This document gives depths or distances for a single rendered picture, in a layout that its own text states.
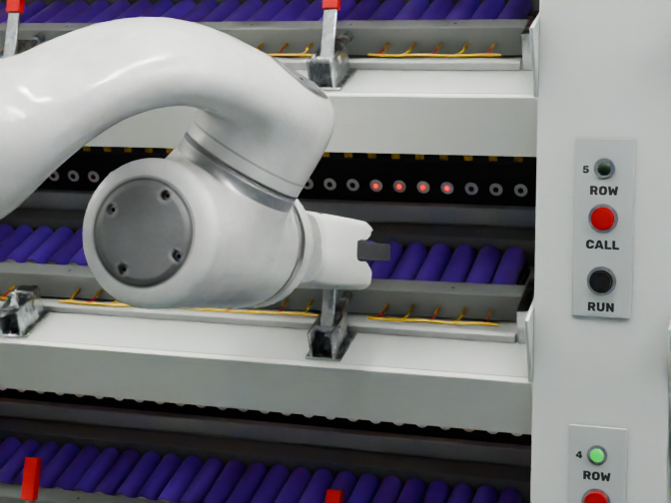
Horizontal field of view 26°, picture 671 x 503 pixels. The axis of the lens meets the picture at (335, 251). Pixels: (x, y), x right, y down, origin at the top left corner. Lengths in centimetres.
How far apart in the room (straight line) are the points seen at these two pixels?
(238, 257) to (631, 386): 33
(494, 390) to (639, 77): 24
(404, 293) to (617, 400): 19
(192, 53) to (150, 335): 42
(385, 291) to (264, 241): 29
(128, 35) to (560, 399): 42
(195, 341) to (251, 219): 32
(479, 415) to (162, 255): 34
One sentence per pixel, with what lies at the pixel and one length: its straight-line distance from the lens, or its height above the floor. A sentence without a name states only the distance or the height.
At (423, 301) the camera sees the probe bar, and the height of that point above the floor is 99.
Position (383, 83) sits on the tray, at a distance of 106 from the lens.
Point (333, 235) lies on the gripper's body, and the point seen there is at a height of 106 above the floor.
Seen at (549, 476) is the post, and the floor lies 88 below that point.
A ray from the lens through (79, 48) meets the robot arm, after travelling 79.
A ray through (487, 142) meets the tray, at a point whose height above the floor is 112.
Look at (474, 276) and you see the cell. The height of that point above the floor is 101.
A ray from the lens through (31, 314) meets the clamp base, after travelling 120.
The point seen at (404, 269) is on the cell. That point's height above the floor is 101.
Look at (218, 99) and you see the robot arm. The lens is 79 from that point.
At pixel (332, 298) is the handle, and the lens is 109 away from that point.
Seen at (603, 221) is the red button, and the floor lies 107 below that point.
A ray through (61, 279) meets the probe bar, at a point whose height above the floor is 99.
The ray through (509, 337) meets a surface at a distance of 108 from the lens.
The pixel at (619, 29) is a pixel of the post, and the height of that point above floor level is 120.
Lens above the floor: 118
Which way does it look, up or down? 8 degrees down
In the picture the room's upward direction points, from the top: straight up
